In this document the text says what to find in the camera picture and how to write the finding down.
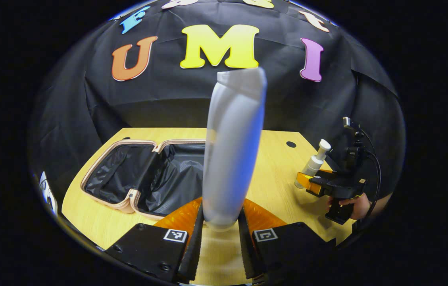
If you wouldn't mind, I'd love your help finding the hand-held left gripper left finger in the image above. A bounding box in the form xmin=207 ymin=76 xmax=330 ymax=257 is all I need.
xmin=104 ymin=197 xmax=205 ymax=284

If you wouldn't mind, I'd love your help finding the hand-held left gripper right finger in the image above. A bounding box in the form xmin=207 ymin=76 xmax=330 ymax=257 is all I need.
xmin=238 ymin=198 xmax=336 ymax=285

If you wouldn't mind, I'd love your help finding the white pump bottle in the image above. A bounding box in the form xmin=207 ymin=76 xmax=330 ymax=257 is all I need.
xmin=294 ymin=139 xmax=332 ymax=189

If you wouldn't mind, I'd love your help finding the pink hard-shell suitcase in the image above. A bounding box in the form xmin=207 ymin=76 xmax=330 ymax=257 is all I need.
xmin=80 ymin=138 xmax=208 ymax=221

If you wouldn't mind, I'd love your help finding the white squeeze tube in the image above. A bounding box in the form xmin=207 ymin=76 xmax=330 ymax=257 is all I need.
xmin=202 ymin=66 xmax=268 ymax=232

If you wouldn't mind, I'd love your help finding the black backdrop cloth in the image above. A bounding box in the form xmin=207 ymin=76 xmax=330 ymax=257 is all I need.
xmin=29 ymin=0 xmax=407 ymax=211

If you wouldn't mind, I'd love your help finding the white printed board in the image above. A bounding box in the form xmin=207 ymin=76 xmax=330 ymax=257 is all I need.
xmin=38 ymin=171 xmax=58 ymax=217

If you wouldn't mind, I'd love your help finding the black cable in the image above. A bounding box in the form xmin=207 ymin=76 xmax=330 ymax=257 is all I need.
xmin=360 ymin=127 xmax=382 ymax=220

